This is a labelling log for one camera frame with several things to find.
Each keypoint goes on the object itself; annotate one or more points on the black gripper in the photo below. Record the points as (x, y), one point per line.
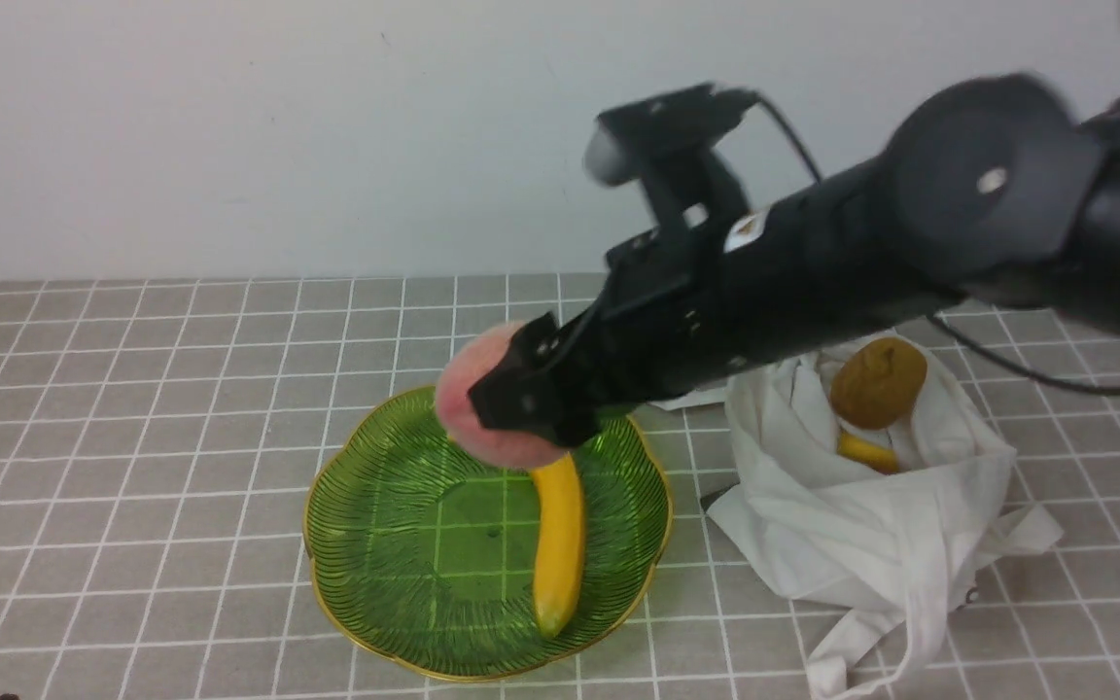
(651, 334)

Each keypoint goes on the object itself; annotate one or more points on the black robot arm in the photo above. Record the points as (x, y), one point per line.
(989, 190)

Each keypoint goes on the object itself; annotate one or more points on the brown kiwi fruit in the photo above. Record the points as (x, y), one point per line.
(880, 384)

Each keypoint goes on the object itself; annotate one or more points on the yellow fruit in bag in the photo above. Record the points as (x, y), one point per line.
(874, 456)

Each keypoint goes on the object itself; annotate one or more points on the white cloth bag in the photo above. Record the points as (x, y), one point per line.
(899, 552)

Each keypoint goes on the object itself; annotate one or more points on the yellow banana on plate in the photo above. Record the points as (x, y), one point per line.
(561, 544)

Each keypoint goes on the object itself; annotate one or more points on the green glass leaf plate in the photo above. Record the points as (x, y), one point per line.
(422, 555)

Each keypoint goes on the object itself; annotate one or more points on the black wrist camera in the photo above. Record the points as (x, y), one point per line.
(667, 145)

